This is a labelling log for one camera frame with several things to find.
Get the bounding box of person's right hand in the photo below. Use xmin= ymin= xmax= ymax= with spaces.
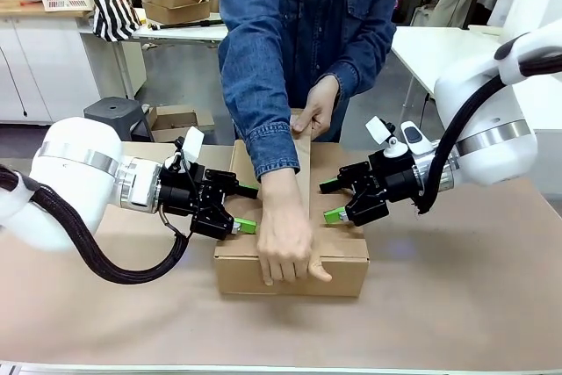
xmin=256 ymin=180 xmax=334 ymax=287

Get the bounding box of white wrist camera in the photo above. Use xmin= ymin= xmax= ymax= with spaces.
xmin=364 ymin=116 xmax=407 ymax=159
xmin=172 ymin=126 xmax=205 ymax=166

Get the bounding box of person in denim shirt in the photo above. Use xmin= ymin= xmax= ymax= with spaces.
xmin=215 ymin=0 xmax=404 ymax=143

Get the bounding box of white side table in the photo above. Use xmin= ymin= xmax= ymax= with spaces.
xmin=389 ymin=25 xmax=519 ymax=126

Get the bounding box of dark grey plastic stool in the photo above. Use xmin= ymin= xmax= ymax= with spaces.
xmin=83 ymin=96 xmax=155 ymax=144

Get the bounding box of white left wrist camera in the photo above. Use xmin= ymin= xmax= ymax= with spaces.
xmin=172 ymin=126 xmax=205 ymax=166

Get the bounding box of long black rod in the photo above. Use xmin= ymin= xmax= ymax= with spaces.
xmin=148 ymin=18 xmax=225 ymax=32

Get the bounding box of small open cardboard box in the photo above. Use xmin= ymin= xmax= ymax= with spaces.
xmin=130 ymin=0 xmax=220 ymax=26

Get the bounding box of person's left denim forearm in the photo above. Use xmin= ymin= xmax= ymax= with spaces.
xmin=323 ymin=18 xmax=395 ymax=100

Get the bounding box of white table with grey leg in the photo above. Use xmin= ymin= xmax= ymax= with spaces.
xmin=131 ymin=6 xmax=229 ymax=42

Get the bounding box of cardboard box on floor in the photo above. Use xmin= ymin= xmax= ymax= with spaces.
xmin=147 ymin=104 xmax=216 ymax=144

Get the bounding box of person's right denim forearm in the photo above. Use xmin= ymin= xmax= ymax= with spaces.
xmin=217 ymin=25 xmax=303 ymax=185

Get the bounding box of person's left hand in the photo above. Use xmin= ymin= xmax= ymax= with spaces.
xmin=290 ymin=75 xmax=342 ymax=139

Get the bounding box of black left arm cable sleeve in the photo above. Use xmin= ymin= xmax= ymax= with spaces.
xmin=0 ymin=162 xmax=191 ymax=286

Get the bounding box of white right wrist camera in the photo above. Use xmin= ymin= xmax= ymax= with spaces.
xmin=364 ymin=116 xmax=407 ymax=159

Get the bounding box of wooden top white cabinet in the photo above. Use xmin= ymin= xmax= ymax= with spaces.
xmin=0 ymin=0 xmax=148 ymax=126

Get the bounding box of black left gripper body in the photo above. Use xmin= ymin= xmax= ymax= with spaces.
xmin=156 ymin=162 xmax=237 ymax=241

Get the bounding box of large brown cardboard box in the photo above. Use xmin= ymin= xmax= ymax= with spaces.
xmin=213 ymin=139 xmax=371 ymax=299

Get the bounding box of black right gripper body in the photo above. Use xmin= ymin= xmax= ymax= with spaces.
xmin=338 ymin=149 xmax=426 ymax=227

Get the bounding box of black white striped bag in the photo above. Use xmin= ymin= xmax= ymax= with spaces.
xmin=90 ymin=0 xmax=143 ymax=43

